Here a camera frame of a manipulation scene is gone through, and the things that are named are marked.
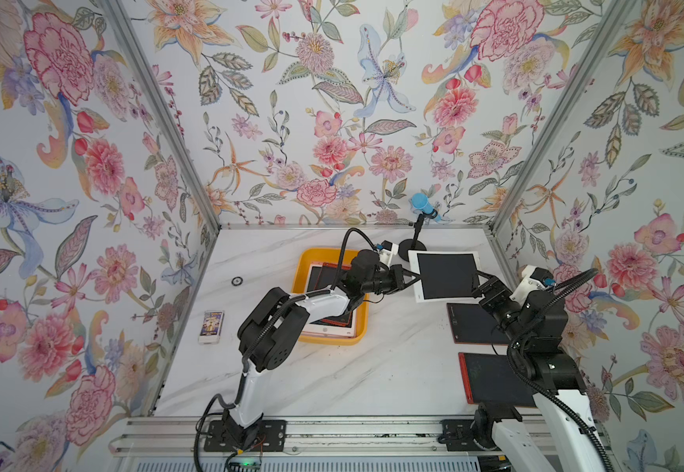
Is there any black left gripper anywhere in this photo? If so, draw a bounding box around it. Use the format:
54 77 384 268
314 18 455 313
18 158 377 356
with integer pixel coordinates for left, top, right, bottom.
358 264 420 298

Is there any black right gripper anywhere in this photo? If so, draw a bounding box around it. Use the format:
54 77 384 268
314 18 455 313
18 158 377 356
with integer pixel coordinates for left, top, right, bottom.
473 270 531 355

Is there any white writing tablet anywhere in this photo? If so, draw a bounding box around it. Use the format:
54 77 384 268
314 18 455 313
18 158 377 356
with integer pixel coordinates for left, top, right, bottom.
409 251 480 303

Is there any red writing tablet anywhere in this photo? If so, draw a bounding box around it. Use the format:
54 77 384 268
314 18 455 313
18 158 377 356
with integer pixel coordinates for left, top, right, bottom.
306 264 354 328
446 303 509 345
458 353 536 408

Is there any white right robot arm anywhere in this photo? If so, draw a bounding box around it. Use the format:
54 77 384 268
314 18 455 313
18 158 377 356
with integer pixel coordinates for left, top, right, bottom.
471 267 613 471

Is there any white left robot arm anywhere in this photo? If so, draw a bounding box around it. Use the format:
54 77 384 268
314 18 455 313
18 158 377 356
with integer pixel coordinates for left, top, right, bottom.
222 250 421 430

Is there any pink writing tablet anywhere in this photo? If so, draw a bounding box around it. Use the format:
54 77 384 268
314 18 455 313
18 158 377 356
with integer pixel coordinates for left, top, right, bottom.
303 262 358 338

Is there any yellow plastic storage box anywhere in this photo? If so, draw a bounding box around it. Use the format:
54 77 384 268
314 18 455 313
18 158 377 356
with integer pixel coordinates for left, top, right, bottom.
292 248 369 346

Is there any small card box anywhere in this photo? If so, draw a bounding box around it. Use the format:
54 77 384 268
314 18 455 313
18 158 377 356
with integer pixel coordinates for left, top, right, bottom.
198 311 224 344

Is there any black microphone stand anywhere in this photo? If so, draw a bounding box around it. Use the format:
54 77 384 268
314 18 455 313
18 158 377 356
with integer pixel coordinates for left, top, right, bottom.
397 214 427 262

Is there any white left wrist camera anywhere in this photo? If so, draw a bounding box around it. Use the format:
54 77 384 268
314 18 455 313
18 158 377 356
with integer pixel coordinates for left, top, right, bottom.
375 240 399 267

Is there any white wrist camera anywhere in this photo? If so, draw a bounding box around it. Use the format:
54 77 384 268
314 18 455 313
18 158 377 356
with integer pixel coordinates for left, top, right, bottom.
510 265 556 304
375 240 399 267

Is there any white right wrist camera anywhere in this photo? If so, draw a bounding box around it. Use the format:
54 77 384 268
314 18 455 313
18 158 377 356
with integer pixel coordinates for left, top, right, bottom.
510 265 556 304

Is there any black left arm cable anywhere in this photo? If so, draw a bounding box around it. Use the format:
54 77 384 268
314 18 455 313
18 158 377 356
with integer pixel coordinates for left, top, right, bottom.
193 226 379 472

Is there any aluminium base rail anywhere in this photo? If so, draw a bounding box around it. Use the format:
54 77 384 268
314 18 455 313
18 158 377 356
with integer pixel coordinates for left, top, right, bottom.
108 415 603 472

